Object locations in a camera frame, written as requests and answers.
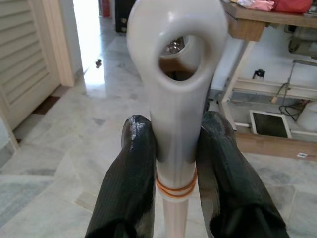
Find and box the black speaker box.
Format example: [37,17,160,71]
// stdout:
[115,0,133,34]

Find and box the red fabric bag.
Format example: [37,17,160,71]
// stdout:
[272,0,314,13]

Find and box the beige louvered door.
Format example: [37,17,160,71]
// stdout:
[0,0,61,131]

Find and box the wooden table with white legs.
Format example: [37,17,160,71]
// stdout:
[217,0,317,156]

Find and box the pink cloth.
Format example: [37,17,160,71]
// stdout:
[244,0,275,12]

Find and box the white broom with pink shaft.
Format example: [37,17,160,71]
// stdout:
[126,0,230,238]

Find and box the orange rubber band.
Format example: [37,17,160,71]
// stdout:
[158,184,196,200]
[155,171,198,193]

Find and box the beige door frame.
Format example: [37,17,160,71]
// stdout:
[37,0,75,86]

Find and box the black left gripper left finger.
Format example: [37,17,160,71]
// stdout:
[85,114,158,238]

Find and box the red fire extinguisher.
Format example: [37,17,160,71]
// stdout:
[102,0,111,17]

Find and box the white framed dark tablet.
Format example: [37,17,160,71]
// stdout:
[249,110,293,139]

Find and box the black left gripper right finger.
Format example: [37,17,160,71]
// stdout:
[197,111,289,238]

